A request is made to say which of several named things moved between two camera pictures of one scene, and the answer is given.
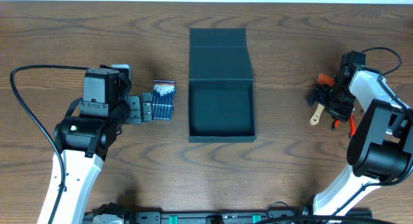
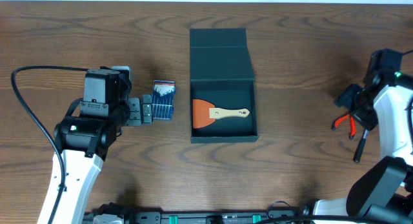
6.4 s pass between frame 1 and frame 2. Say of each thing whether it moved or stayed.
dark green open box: stayed
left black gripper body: stayed
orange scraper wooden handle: moved
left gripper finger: stayed
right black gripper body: moved
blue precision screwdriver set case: stayed
